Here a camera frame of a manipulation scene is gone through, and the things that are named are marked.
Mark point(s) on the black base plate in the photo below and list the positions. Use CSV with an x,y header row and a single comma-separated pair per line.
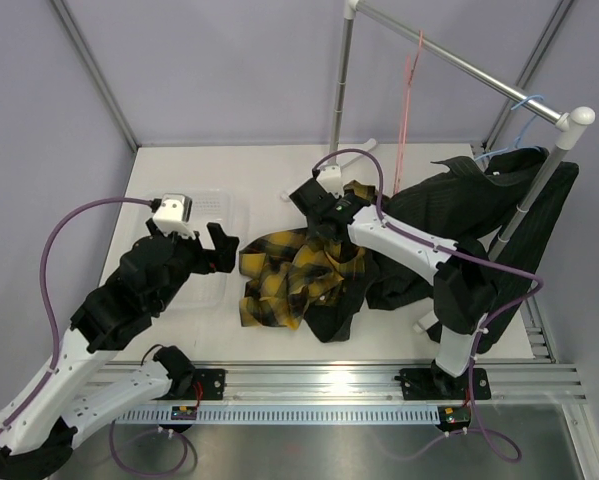
x,y
204,384
418,384

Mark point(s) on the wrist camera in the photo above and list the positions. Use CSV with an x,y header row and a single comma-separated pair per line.
x,y
172,216
330,179

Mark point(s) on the pink wire hanger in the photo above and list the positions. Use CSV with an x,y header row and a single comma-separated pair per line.
x,y
409,72

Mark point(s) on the white slotted cable duct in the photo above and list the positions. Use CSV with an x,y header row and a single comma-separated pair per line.
x,y
210,414

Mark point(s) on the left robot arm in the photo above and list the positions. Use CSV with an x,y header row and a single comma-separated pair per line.
x,y
37,437

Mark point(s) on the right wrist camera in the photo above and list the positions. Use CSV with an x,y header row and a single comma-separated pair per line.
x,y
330,179

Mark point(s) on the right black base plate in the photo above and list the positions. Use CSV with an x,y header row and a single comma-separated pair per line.
x,y
418,384

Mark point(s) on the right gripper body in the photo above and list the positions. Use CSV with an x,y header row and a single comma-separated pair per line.
x,y
338,198

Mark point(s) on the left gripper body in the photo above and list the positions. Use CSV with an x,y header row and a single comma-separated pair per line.
x,y
191,257

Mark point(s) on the dark pinstripe shirt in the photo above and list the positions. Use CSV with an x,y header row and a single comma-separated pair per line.
x,y
466,203

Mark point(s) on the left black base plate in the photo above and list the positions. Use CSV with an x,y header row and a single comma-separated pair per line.
x,y
204,384

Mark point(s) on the aluminium mounting rail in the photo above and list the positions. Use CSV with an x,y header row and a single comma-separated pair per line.
x,y
524,383

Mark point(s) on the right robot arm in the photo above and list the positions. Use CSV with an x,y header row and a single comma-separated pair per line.
x,y
462,290

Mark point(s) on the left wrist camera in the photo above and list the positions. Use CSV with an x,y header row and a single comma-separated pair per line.
x,y
172,216

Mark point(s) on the yellow plaid shirt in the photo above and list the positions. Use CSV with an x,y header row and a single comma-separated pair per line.
x,y
294,276

